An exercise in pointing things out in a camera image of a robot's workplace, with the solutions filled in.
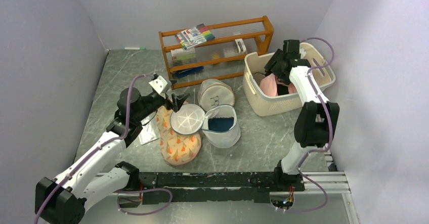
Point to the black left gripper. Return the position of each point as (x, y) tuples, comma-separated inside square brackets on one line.
[(177, 101)]

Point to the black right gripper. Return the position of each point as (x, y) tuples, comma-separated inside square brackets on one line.
[(278, 57)]

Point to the white mesh laundry bag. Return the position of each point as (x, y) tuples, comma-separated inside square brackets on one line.
[(191, 119)]

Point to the pink bra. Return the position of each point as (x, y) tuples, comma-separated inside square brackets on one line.
[(268, 86)]

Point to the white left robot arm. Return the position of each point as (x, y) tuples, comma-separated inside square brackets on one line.
[(66, 197)]

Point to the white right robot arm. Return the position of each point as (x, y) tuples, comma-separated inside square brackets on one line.
[(315, 126)]

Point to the beige mesh laundry bag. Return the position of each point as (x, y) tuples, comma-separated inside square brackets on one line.
[(213, 93)]

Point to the cream plastic laundry basket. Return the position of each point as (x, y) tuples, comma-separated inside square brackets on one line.
[(264, 105)]

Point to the floral orange laundry bag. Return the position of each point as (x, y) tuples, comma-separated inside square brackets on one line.
[(176, 149)]

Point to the black garment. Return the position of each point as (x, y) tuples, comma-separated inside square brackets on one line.
[(282, 90)]

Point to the blue flat box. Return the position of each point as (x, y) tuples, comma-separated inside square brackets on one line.
[(187, 72)]

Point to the clear blister pack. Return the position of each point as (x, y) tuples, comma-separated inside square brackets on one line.
[(150, 131)]

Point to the white green box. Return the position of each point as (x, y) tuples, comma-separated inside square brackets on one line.
[(183, 54)]

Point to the white clip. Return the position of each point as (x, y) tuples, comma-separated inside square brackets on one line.
[(241, 47)]

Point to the dark blue garment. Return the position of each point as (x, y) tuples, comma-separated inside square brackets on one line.
[(222, 124)]

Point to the orange wooden shelf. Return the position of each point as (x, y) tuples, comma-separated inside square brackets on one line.
[(257, 34)]

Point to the green white marker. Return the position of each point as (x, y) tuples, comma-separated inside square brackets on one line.
[(135, 48)]

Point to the colour marker pack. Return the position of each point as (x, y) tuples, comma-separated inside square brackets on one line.
[(195, 36)]

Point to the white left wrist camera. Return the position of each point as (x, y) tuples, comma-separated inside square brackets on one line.
[(160, 84)]

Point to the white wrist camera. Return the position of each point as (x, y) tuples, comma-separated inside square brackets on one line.
[(160, 84), (302, 52)]

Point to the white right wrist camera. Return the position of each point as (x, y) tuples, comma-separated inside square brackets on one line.
[(302, 52)]

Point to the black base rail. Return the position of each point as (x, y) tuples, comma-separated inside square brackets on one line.
[(161, 187)]

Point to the aluminium frame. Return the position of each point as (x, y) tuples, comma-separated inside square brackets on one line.
[(315, 183)]

